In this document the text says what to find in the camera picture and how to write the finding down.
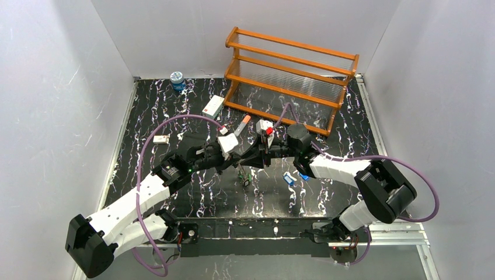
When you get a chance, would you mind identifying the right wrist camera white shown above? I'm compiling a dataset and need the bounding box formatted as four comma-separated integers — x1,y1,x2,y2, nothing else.
256,120,274,148

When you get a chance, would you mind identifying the metal key organizer ring red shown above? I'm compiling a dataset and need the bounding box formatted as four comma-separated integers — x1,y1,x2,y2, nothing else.
235,163,251,188

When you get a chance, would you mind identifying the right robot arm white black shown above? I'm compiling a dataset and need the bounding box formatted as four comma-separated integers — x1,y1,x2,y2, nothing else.
239,124,417,237

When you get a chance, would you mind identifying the white red box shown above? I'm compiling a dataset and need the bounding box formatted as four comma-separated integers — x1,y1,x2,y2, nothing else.
201,95,224,120

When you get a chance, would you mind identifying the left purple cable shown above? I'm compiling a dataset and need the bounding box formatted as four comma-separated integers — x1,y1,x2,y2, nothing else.
130,114,227,278

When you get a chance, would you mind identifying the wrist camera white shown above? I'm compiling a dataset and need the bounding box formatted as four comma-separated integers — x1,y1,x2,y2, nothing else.
256,120,274,148
217,126,239,160

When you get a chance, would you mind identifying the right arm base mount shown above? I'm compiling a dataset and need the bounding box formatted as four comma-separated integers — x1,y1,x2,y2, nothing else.
305,222,360,264

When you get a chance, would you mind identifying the orange capped tube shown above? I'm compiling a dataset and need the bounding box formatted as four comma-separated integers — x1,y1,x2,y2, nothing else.
234,115,251,137

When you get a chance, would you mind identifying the orange wooden shelf rack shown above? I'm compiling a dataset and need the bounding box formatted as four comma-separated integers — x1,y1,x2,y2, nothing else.
224,26,360,136

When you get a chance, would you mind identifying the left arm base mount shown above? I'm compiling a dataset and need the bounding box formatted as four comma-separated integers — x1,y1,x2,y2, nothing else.
158,222,199,244

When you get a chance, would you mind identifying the small white card box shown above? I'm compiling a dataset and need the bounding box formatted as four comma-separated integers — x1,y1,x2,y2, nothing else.
153,135,169,144

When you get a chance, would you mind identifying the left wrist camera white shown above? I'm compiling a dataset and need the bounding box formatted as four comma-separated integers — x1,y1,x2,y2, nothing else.
217,126,239,160

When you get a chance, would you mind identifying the blue jar with lid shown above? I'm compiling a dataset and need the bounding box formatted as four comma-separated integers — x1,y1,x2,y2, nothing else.
170,71,186,92

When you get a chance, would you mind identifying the aluminium rail frame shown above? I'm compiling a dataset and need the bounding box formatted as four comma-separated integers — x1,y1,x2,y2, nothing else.
71,75,440,280

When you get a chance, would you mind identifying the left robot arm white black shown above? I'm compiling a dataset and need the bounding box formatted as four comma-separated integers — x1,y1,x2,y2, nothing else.
65,134,239,278

